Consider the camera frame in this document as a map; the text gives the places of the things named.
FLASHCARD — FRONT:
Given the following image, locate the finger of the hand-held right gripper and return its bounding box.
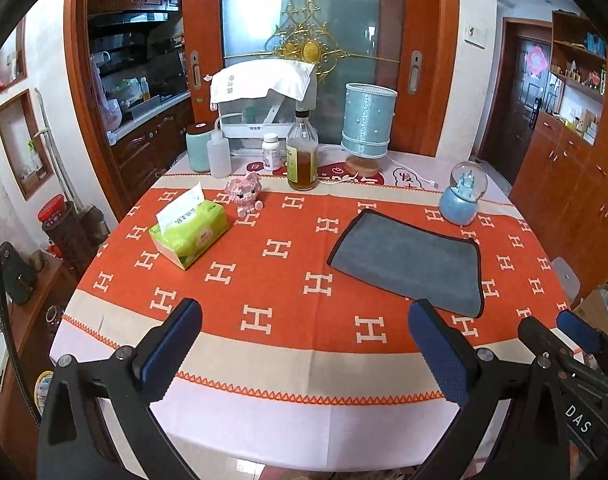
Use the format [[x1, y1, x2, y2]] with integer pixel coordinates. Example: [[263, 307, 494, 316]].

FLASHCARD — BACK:
[[556, 309, 608, 377], [517, 316, 577, 367]]

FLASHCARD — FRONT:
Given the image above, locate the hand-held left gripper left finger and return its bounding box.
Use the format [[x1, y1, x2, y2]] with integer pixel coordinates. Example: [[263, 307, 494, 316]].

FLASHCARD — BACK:
[[36, 298, 203, 480]]

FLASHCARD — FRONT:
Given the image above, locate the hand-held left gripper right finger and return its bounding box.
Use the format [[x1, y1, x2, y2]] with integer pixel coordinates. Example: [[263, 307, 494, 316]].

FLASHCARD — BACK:
[[407, 298, 568, 480]]

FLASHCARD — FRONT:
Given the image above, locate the grey towel with black edge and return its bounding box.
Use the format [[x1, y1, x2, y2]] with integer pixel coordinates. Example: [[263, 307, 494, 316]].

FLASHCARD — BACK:
[[326, 209, 486, 319]]

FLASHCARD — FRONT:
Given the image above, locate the white plastic bin with towel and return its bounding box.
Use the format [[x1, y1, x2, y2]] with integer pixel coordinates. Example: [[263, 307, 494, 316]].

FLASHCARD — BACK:
[[210, 87, 319, 157]]

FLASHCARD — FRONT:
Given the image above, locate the green tissue pack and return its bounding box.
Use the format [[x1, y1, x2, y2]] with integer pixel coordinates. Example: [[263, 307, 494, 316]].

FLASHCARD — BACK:
[[149, 182, 230, 271]]

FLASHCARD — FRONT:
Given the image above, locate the orange patterned tablecloth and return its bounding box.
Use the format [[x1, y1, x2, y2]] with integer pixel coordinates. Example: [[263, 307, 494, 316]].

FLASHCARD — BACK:
[[49, 143, 582, 476]]

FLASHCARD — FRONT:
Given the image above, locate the wooden side cabinet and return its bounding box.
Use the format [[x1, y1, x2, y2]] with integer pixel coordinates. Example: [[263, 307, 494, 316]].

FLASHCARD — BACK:
[[0, 255, 80, 461]]

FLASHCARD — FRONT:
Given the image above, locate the blue snow globe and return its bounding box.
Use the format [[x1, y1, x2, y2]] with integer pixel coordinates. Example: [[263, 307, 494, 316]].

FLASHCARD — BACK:
[[438, 160, 488, 226]]

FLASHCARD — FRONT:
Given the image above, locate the pink block toy figure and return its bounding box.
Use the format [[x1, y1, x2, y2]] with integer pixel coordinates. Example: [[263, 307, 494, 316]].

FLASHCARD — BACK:
[[225, 172, 265, 219]]

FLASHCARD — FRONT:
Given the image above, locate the black handbag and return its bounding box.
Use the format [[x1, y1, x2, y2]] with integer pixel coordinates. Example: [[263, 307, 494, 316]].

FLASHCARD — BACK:
[[0, 241, 39, 306]]

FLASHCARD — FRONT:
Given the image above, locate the red lidded plastic jar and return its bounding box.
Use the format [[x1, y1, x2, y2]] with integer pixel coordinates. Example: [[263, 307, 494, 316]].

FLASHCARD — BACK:
[[37, 193, 68, 233]]

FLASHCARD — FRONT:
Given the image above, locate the wooden shelf cabinet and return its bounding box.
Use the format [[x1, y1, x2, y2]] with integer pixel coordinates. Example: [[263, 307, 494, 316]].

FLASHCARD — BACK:
[[508, 10, 608, 291]]

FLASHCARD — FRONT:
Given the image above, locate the clear squeeze bottle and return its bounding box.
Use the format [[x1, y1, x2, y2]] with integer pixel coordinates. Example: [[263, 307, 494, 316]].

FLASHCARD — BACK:
[[207, 116, 245, 180]]

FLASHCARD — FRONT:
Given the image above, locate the teal jar brown lid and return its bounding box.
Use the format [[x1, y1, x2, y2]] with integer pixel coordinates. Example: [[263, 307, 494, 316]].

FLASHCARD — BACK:
[[186, 123, 213, 173]]

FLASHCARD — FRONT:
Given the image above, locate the wooden kitchen counter cabinet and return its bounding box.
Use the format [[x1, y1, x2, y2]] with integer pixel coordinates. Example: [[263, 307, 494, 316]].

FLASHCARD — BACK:
[[106, 95, 195, 208]]

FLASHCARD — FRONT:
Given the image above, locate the white pill bottle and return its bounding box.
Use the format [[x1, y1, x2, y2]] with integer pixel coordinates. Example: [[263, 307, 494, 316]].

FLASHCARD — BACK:
[[262, 133, 281, 173]]

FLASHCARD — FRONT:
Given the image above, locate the brown liquid glass bottle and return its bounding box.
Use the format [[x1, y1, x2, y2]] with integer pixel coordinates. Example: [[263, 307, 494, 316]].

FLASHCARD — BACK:
[[286, 109, 319, 192]]

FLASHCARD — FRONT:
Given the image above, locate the dark wooden entrance door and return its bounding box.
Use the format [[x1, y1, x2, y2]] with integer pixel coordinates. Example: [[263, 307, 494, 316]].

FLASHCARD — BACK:
[[480, 18, 554, 186]]

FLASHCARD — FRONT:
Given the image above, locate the blue table lamp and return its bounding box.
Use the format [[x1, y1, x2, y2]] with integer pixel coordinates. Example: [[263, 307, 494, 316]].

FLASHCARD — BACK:
[[340, 82, 399, 178]]

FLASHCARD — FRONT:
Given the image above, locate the white cloth cover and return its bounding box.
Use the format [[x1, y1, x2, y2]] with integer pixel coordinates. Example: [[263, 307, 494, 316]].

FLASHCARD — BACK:
[[209, 59, 317, 111]]

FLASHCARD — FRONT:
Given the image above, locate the frosted glass sliding door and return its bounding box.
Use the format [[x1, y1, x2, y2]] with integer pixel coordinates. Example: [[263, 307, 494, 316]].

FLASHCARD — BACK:
[[182, 0, 460, 157]]

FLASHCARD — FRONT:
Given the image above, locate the white lamp cable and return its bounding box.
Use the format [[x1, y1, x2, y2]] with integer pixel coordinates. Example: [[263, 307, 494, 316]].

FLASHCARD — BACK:
[[318, 154, 441, 192]]

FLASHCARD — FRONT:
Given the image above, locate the white wall switch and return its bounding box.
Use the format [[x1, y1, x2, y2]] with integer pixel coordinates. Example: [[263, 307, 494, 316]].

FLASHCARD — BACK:
[[462, 20, 488, 50]]

